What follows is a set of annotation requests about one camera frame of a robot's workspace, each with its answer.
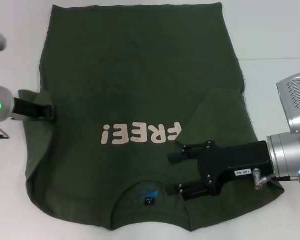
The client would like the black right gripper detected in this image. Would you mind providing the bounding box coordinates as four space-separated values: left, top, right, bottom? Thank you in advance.
165 140 276 201

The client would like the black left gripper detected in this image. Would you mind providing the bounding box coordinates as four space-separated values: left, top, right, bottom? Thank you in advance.
13 97 58 123

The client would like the left gripper cable with connector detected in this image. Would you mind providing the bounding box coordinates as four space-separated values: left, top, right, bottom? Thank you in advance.
0 121 11 140

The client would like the right gripper cable with connector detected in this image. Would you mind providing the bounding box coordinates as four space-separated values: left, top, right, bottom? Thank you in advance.
250 168 300 191

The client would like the gripper cable with connector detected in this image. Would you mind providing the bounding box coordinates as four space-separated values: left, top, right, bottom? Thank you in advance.
0 121 11 140
250 168 300 191

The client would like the dark green FREE t-shirt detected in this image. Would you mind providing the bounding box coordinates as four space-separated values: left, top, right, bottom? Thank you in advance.
16 1 286 233

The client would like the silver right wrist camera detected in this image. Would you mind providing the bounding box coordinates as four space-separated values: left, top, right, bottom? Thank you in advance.
276 70 300 136

